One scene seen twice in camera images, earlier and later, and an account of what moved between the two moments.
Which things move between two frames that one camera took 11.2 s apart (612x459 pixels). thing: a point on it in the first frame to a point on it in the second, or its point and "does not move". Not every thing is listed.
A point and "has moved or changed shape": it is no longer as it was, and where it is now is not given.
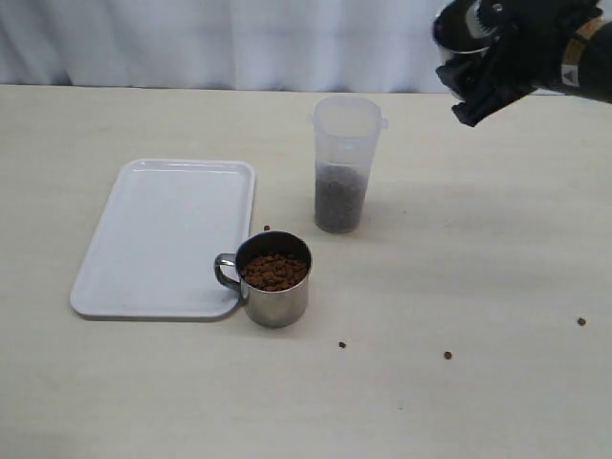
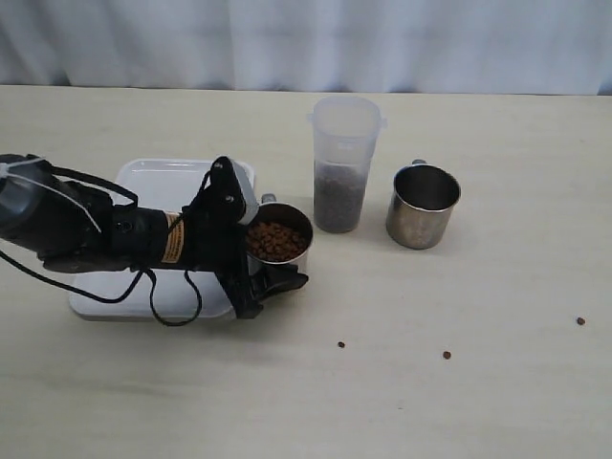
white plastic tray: [154, 254] does not move
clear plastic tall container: [346, 137] does not move
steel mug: [273, 270] has moved or changed shape
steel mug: [461, 33] to [424, 196]
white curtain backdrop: [305, 44] does not move
